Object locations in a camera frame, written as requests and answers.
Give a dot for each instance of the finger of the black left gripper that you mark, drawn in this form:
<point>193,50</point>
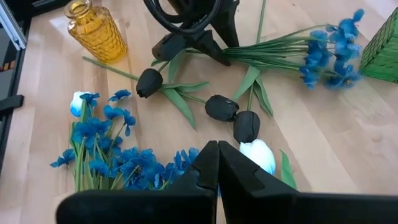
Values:
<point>228,25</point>
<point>208,42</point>

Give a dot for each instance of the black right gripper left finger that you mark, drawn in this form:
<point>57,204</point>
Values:
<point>155,208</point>

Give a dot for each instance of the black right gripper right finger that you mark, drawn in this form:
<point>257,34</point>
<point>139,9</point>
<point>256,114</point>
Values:
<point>280,208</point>

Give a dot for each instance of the blue artificial flower bunch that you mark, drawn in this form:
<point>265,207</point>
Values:
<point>264,53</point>
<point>93,130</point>

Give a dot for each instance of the white artificial tulip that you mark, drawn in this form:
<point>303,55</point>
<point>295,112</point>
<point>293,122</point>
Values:
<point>76,107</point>
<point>258,154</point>

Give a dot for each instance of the yellow textured glass vase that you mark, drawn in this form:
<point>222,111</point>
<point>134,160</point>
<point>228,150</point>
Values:
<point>99,37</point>

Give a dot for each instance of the green textured glass vase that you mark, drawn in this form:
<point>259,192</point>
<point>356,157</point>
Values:
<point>382,53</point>

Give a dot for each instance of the black plastic clip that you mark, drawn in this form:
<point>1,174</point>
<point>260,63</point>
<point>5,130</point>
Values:
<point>11,104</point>

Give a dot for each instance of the black metal table frame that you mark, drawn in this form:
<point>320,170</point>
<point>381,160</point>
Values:
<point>22,62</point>

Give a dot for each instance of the silver aluminium rail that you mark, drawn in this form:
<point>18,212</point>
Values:
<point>12,28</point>

